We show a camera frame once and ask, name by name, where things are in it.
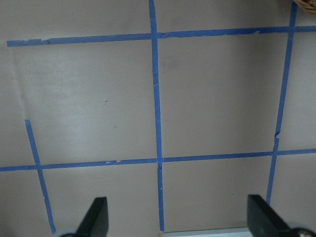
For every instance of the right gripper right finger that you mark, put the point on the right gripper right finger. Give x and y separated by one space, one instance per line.
263 221

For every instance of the brown wicker basket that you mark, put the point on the brown wicker basket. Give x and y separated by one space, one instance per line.
308 6

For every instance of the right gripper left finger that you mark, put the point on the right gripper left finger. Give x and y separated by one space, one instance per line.
96 221

